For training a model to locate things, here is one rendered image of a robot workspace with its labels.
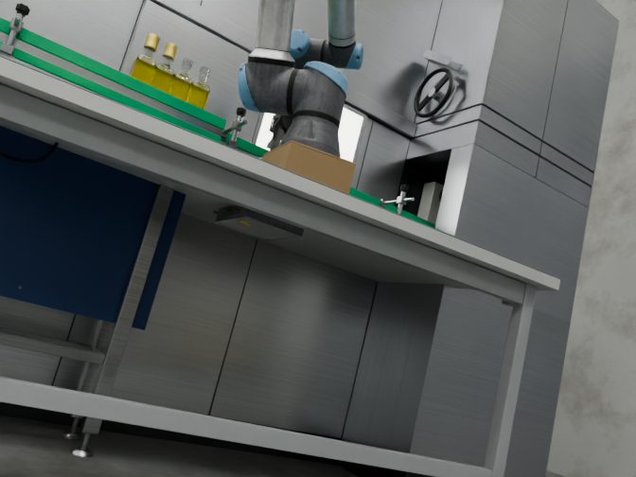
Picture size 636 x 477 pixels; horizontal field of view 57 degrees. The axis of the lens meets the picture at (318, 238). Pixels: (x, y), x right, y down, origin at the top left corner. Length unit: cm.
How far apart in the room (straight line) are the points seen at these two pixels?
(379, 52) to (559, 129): 79
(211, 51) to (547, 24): 136
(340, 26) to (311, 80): 24
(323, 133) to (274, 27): 28
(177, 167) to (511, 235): 141
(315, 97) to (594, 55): 170
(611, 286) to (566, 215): 213
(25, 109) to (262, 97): 54
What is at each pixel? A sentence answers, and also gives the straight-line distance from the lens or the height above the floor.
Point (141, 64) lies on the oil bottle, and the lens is 182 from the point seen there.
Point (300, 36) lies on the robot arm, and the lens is 170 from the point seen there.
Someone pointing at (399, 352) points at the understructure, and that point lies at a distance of 213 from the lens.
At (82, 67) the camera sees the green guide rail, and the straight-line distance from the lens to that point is 166.
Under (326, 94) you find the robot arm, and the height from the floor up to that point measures 97.
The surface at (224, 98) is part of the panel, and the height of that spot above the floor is 113.
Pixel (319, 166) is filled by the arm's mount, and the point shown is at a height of 79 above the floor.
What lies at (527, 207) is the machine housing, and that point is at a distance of 237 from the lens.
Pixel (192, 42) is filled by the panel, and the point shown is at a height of 126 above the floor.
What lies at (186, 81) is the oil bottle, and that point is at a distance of 185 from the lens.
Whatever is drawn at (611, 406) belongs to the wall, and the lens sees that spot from 446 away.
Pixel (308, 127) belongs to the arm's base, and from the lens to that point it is 139.
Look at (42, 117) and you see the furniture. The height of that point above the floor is 68.
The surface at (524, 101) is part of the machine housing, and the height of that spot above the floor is 150.
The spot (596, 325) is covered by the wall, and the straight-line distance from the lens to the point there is 464.
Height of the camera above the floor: 38
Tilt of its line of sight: 11 degrees up
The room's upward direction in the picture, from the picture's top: 14 degrees clockwise
